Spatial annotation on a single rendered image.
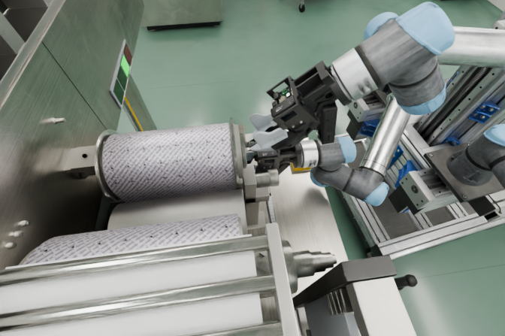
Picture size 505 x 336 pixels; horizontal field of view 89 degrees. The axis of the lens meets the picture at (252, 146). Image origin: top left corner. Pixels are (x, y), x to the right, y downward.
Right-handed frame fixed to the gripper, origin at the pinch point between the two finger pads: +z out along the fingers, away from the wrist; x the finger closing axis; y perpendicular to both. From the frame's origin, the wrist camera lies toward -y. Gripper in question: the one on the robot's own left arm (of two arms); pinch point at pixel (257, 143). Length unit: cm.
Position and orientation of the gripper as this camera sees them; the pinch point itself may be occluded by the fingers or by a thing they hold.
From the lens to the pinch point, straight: 53.5
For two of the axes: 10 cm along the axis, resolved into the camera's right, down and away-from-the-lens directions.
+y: -6.4, -3.7, -6.7
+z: -7.6, 4.6, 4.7
